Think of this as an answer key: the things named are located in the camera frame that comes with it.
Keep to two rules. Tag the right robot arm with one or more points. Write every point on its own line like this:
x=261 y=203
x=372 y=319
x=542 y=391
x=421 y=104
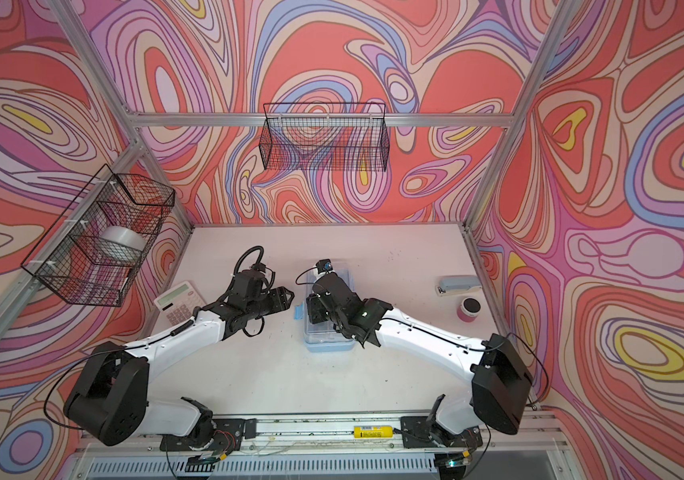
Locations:
x=496 y=381

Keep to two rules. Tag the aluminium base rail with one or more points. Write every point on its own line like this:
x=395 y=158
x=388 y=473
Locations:
x=378 y=431

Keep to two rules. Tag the white pink calculator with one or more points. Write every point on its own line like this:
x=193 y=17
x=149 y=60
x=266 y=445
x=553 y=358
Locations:
x=176 y=305

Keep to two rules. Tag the pink tape roll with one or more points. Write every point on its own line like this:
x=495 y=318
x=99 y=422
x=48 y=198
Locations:
x=469 y=309

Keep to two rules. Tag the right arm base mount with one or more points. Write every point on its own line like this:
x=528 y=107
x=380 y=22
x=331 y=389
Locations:
x=424 y=432

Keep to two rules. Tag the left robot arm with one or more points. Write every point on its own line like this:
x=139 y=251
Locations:
x=111 y=399

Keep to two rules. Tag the blue plastic tool box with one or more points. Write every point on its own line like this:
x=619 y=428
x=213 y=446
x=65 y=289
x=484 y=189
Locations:
x=320 y=335

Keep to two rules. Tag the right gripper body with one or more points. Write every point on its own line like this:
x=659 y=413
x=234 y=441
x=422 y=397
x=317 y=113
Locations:
x=320 y=313

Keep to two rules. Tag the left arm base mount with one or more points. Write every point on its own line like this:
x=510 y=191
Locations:
x=223 y=435

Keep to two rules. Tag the silver duct tape roll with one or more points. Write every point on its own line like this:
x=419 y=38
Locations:
x=121 y=245

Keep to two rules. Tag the black wire basket left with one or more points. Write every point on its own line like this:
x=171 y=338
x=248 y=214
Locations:
x=98 y=253

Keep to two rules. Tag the black wire basket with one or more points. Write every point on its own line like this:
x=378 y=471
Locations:
x=98 y=253
x=325 y=136

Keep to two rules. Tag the grey stapler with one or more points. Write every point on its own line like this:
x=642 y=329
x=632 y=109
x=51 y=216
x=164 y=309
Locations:
x=457 y=285

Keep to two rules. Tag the black wire basket back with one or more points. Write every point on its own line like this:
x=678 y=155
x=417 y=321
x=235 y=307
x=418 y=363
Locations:
x=325 y=136

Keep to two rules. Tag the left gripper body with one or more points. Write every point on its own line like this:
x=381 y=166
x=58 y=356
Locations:
x=266 y=304

